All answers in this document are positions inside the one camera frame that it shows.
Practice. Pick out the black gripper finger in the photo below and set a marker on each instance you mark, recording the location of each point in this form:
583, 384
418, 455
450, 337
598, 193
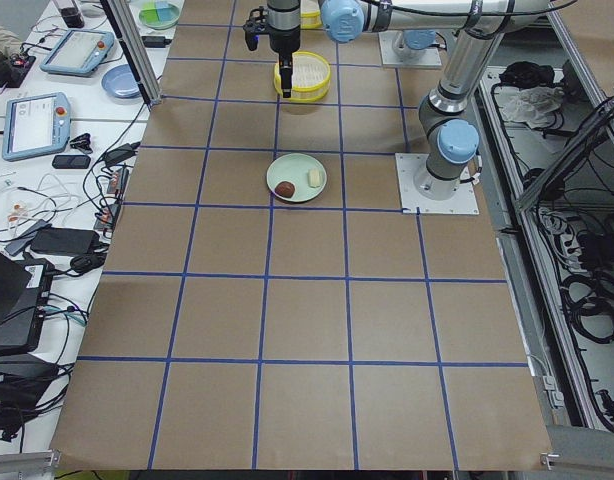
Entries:
286, 82

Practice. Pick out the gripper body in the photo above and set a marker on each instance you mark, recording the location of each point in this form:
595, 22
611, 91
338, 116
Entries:
285, 44

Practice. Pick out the white bun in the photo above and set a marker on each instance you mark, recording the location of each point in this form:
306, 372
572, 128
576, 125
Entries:
314, 178

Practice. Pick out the yellow bamboo steamer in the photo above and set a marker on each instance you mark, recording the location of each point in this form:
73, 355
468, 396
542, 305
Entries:
310, 18
311, 77

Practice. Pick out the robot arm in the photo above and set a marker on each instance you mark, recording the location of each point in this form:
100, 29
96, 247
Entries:
485, 16
452, 141

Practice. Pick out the light green round plate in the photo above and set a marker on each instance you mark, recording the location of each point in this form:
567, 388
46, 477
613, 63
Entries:
294, 167

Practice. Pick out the brown bun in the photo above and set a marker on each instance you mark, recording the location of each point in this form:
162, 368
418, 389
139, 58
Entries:
285, 189

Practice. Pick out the green bowl with sponges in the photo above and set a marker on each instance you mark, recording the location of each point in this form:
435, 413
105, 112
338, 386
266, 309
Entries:
159, 15

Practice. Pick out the black power adapter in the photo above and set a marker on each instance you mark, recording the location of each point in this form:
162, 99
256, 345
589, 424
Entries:
153, 41

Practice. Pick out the blue plate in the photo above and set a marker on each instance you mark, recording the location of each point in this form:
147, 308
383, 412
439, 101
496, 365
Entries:
119, 82

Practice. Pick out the teach pendant far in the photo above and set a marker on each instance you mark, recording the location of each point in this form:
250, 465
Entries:
78, 53

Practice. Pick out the teach pendant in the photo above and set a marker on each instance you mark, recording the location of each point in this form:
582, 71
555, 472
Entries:
36, 126
78, 53

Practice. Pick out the teach pendant near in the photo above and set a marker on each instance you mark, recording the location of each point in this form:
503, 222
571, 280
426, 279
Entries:
36, 126

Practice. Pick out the black laptop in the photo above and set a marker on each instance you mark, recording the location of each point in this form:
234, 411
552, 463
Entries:
24, 289

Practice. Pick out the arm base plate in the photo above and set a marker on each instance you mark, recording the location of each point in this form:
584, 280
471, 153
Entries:
421, 193
417, 49

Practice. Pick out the aluminium frame post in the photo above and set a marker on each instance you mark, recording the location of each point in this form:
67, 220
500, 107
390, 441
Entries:
123, 24

